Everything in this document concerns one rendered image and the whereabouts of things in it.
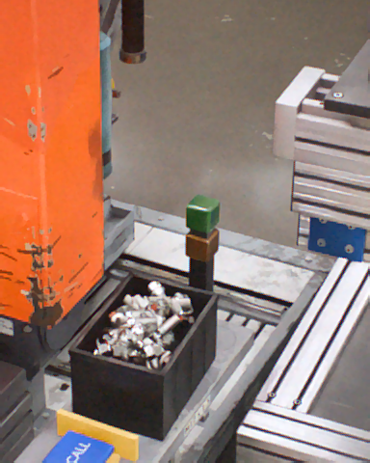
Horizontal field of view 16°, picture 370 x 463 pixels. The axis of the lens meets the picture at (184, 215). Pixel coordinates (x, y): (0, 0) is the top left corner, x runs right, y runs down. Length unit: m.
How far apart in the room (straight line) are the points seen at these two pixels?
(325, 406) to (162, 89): 1.64
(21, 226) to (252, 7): 2.52
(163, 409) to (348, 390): 0.59
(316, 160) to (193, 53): 1.98
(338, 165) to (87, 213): 0.38
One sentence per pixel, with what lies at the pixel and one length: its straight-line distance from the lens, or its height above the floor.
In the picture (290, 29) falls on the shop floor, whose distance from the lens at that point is 4.06.
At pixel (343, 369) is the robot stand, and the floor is 0.21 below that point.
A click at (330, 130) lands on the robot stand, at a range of 1.90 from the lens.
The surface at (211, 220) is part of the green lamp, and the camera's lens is 1.87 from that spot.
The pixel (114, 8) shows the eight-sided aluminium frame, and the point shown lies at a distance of 2.47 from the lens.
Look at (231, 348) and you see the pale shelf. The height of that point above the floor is 0.45.
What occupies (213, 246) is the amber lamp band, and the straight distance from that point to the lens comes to 1.90.
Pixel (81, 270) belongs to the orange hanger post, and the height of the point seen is 0.57.
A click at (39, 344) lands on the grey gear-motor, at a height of 0.29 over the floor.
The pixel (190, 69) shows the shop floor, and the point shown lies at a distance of 3.78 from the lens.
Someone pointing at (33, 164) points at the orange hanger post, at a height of 0.79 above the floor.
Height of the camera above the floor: 1.64
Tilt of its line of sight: 32 degrees down
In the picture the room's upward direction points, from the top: 1 degrees clockwise
